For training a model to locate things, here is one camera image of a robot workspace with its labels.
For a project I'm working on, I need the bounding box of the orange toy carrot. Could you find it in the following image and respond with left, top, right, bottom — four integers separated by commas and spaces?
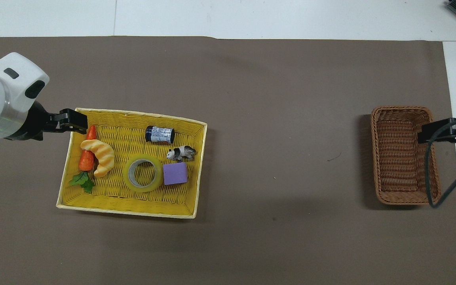
68, 125, 97, 194

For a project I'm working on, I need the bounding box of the purple foam block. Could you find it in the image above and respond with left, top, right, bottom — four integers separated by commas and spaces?
162, 162, 189, 186

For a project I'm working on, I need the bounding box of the clear tape roll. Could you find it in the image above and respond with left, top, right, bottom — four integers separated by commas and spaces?
123, 154, 164, 194

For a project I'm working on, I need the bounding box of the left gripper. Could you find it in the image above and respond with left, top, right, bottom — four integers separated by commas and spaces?
5, 101, 57, 142

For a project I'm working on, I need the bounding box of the brown wicker basket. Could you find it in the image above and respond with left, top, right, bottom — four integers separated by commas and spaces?
370, 105, 442, 206

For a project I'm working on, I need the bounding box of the black cable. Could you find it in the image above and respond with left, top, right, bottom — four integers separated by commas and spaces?
425, 116, 456, 209

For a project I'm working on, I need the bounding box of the panda figurine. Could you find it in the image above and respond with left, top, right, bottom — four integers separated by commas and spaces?
166, 145, 197, 162

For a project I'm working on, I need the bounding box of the dark blue small can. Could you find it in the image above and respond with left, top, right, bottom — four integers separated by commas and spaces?
145, 125, 176, 144

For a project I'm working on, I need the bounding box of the yellow woven basket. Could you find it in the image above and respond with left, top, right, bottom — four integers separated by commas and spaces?
56, 108, 208, 219

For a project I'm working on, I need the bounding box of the toy croissant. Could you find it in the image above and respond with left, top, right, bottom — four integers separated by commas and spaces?
80, 139, 115, 178

